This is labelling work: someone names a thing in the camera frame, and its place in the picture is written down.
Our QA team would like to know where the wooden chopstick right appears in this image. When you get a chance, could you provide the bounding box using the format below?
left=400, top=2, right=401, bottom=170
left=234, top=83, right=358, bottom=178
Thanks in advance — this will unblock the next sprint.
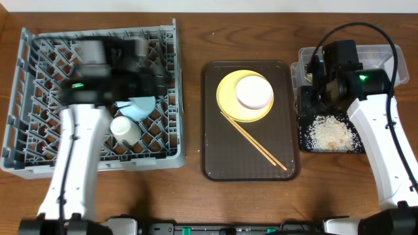
left=241, top=127, right=287, bottom=171

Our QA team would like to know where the light blue small plate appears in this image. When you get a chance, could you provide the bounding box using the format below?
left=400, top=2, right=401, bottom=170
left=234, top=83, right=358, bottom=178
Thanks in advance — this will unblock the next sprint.
left=116, top=96, right=156, bottom=122

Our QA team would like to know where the black rectangular waste tray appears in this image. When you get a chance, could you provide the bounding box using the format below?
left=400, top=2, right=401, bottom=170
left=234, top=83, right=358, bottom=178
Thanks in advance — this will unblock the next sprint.
left=297, top=115, right=365, bottom=153

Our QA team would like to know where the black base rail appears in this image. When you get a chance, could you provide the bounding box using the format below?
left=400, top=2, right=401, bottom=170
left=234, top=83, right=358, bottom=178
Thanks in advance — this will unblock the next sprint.
left=101, top=213, right=327, bottom=235

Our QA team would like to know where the grey plastic dishwasher rack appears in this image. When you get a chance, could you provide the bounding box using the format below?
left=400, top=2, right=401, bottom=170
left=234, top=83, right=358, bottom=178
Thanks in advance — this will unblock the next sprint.
left=1, top=23, right=186, bottom=179

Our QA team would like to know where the dark brown serving tray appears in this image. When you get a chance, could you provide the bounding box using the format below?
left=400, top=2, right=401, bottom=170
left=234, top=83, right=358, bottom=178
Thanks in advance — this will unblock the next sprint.
left=201, top=60, right=300, bottom=181

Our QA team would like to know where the pink white bowl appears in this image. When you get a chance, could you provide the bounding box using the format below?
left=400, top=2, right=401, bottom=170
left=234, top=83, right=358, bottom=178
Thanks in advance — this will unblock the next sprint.
left=235, top=75, right=274, bottom=110

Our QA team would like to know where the yellow round plate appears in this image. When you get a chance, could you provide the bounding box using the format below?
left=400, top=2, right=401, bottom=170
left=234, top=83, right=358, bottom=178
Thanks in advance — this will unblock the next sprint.
left=216, top=70, right=274, bottom=123

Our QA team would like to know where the green snack wrapper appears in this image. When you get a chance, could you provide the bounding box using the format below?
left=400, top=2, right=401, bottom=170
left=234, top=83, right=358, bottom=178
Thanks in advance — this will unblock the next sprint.
left=304, top=73, right=314, bottom=84

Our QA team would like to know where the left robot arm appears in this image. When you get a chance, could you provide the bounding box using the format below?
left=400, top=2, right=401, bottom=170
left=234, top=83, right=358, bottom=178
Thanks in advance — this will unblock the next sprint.
left=18, top=36, right=172, bottom=234

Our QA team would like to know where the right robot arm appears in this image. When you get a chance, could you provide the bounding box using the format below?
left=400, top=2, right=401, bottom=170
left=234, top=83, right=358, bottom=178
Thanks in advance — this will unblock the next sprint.
left=296, top=40, right=417, bottom=234

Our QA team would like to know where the wooden chopstick left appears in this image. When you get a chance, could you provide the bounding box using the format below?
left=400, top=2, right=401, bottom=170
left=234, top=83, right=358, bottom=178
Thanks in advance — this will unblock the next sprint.
left=220, top=112, right=277, bottom=166

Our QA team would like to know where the pale green plastic cup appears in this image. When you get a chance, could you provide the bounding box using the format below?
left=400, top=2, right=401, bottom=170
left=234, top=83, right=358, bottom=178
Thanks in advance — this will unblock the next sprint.
left=110, top=116, right=142, bottom=146

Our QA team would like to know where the clear plastic waste bin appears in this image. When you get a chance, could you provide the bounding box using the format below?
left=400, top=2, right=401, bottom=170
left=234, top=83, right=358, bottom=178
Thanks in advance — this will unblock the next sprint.
left=291, top=44, right=410, bottom=91

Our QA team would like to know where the wooden chopstick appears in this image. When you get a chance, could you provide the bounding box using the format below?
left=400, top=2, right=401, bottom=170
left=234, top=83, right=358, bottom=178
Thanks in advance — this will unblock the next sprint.
left=220, top=112, right=277, bottom=166
left=241, top=127, right=287, bottom=171

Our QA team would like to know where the spilled rice pile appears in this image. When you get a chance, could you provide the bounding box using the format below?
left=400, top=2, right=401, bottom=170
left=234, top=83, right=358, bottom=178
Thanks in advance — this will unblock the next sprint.
left=304, top=116, right=361, bottom=153

